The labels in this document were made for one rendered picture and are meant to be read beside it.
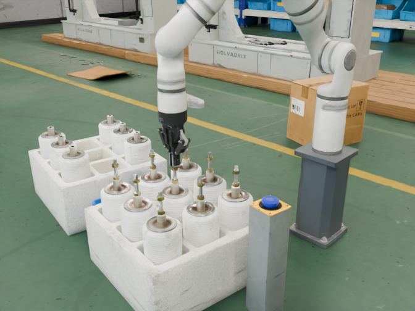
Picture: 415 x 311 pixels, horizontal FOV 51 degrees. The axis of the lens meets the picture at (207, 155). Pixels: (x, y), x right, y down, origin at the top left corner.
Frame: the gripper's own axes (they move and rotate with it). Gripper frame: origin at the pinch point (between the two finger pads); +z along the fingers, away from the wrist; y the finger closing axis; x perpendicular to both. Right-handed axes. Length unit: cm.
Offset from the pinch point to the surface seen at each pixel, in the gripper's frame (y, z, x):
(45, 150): -63, 14, -17
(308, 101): -43, 12, 103
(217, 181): 2.0, 9.7, 13.1
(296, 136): -50, 32, 103
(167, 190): -1.8, 9.7, -1.7
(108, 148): -58, 17, 5
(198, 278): 19.7, 23.9, -6.4
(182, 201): 4.6, 10.6, -0.8
